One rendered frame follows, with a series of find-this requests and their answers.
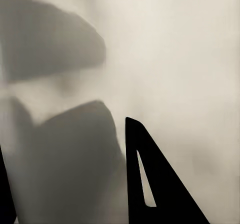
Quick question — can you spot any bowl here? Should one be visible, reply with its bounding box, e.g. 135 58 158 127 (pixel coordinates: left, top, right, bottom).
0 0 240 224

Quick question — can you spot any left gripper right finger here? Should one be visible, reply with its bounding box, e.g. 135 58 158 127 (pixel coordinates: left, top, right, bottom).
125 117 210 224

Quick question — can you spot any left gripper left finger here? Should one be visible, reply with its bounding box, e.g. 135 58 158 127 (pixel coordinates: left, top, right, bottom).
0 147 17 224

